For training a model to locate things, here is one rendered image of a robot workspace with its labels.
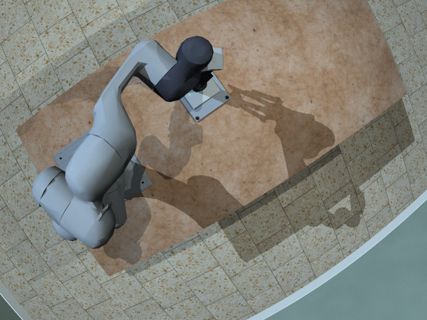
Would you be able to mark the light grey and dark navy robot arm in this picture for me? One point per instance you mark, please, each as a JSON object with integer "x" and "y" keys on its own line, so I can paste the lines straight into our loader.
{"x": 86, "y": 201}

